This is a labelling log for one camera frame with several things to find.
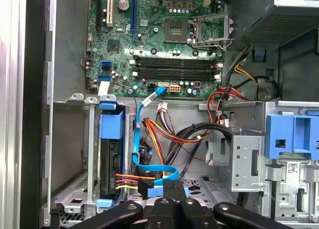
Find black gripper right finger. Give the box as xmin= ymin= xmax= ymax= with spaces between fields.
xmin=174 ymin=180 xmax=295 ymax=229

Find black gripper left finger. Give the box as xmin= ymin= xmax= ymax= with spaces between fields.
xmin=66 ymin=180 xmax=176 ymax=229

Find hard disk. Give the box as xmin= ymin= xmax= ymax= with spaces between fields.
xmin=96 ymin=101 xmax=125 ymax=207

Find red orange yellow power wire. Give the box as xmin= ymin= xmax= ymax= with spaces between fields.
xmin=115 ymin=87 xmax=252 ymax=200

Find blue SATA wire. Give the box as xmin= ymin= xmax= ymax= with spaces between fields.
xmin=132 ymin=86 xmax=190 ymax=199

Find metal disk bay cage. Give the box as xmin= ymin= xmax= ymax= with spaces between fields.
xmin=51 ymin=93 xmax=140 ymax=215

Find metal optical drive cage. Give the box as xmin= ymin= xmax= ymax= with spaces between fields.
xmin=230 ymin=101 xmax=319 ymax=226

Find black RAM slot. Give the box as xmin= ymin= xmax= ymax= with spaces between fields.
xmin=133 ymin=74 xmax=223 ymax=81
xmin=133 ymin=55 xmax=223 ymax=62
xmin=133 ymin=68 xmax=223 ymax=75
xmin=133 ymin=61 xmax=223 ymax=68

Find blue plastic drive latch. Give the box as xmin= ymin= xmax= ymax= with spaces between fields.
xmin=265 ymin=111 xmax=319 ymax=161

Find black open PC case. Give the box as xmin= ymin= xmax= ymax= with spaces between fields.
xmin=21 ymin=0 xmax=319 ymax=229

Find thin metal locking lever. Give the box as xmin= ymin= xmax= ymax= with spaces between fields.
xmin=190 ymin=38 xmax=235 ymax=51

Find green motherboard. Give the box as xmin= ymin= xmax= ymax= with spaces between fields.
xmin=86 ymin=0 xmax=229 ymax=97

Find black square chipset chip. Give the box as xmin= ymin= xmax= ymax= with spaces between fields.
xmin=109 ymin=39 xmax=121 ymax=52

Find CPU socket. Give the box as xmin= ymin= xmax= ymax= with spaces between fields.
xmin=164 ymin=16 xmax=192 ymax=43

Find blue expansion slot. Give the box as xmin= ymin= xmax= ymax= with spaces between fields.
xmin=130 ymin=0 xmax=138 ymax=32

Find black expansion slot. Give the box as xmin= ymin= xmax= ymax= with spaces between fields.
xmin=96 ymin=0 xmax=103 ymax=39

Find white expansion slot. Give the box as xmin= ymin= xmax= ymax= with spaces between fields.
xmin=106 ymin=0 xmax=115 ymax=27

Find grey power supply box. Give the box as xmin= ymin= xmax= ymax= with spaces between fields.
xmin=233 ymin=0 xmax=319 ymax=49

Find black wire bundle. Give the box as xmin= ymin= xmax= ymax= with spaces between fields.
xmin=164 ymin=121 xmax=236 ymax=182

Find white plug wire bundle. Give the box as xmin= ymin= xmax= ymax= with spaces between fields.
xmin=156 ymin=102 xmax=175 ymax=140

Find yellow black PSU wires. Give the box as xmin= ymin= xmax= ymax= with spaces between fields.
xmin=225 ymin=46 xmax=280 ymax=103

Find metal socket cover frame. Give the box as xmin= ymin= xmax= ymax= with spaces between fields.
xmin=191 ymin=13 xmax=232 ymax=45

